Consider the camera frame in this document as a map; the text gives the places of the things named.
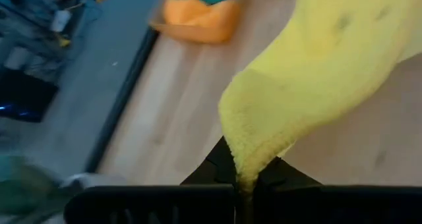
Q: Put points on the black background box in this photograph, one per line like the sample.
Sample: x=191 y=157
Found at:
x=26 y=95

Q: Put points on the potted plant in white pot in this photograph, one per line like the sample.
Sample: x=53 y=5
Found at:
x=92 y=181

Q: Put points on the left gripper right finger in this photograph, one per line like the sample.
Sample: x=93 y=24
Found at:
x=283 y=174

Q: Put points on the orange microfiber towel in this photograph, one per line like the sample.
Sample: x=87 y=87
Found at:
x=198 y=16

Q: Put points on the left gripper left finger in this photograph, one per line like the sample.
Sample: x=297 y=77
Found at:
x=217 y=164

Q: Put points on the yellow microfiber towel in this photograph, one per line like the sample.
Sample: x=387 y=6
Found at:
x=313 y=69

